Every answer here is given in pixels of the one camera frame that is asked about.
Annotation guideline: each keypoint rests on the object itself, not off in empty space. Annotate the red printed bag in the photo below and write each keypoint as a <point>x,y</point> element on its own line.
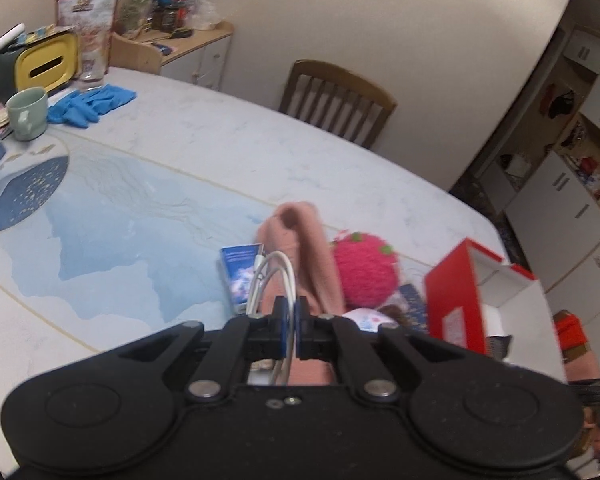
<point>87,7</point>

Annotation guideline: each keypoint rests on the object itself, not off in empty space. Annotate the small blue disc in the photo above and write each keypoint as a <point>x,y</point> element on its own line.
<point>162,48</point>

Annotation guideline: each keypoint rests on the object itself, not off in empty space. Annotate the pink plush strawberry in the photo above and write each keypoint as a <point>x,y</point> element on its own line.
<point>365,270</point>

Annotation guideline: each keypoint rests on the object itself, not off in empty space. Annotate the red cloth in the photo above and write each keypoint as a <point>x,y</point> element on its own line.
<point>570,332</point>

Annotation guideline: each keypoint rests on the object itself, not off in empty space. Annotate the clear plastic bag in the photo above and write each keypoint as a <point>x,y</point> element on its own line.
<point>202,15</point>

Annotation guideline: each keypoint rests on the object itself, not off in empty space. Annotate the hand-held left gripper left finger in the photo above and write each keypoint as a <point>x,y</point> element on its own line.
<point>280,327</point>

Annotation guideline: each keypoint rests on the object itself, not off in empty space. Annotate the clear bag with green contents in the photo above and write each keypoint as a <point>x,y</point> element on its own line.
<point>135,10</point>

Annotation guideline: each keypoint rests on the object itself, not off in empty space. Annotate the dark jar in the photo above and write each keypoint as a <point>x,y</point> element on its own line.
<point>169,19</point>

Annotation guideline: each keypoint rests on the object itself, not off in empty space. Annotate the blue printed packet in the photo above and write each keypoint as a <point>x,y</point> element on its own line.
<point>237,275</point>

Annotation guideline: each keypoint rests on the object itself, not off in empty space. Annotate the pink knit sock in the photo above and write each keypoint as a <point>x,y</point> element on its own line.
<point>312,260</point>

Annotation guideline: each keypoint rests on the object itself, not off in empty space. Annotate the pink fluffy garment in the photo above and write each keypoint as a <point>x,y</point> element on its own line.
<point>582,367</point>

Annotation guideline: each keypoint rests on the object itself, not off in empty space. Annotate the white printed packet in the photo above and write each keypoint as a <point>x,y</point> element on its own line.
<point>365,319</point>

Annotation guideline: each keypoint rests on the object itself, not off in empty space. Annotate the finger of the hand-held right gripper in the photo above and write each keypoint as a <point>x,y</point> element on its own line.
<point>597,394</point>

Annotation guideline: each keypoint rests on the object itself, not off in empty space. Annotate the printed drinking glass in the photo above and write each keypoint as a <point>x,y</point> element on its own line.
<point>94,60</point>

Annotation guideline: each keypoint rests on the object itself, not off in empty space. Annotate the yellow and green tissue box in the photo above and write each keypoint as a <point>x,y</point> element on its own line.
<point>45,62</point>

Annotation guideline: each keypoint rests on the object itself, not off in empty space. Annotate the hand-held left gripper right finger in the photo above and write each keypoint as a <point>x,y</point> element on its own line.
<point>302,327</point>

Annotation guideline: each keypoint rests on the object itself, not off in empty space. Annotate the white base cabinet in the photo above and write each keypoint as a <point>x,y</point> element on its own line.
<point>555,210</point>

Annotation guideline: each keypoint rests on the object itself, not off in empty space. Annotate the blue rubber gloves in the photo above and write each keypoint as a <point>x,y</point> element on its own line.
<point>87,102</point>

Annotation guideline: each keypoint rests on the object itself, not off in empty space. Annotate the green mug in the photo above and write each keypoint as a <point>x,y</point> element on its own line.
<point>27,115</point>

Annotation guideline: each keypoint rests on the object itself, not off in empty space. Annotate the white wooden sideboard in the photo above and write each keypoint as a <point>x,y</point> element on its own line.
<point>205,60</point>

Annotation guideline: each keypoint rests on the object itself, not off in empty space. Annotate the small light wooden chair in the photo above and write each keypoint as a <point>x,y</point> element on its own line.
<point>135,55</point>

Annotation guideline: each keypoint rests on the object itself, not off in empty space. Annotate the white fridge with magnets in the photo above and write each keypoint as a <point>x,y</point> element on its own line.
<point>590,280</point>

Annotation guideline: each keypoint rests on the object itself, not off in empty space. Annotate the row of kitchen countertop items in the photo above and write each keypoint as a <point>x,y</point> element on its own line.
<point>592,170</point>

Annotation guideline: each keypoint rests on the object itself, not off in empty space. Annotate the brown slatted wooden chair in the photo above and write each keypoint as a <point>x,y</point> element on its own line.
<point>330,67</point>

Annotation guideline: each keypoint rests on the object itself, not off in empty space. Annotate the white paper roll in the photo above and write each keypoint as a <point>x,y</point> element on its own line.
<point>2,40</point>

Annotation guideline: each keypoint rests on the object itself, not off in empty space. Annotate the red cardboard box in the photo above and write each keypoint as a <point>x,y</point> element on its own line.
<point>452,290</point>

